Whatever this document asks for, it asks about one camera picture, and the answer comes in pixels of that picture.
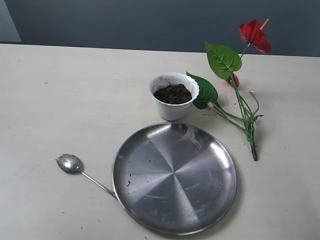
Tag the red anthurium artificial flower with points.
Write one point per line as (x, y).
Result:
(224, 62)

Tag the stainless steel spork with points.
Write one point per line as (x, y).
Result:
(72, 164)

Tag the white scalloped plastic pot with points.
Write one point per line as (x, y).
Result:
(173, 112)

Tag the dark soil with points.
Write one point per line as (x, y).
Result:
(173, 94)

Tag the round stainless steel plate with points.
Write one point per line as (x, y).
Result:
(174, 178)

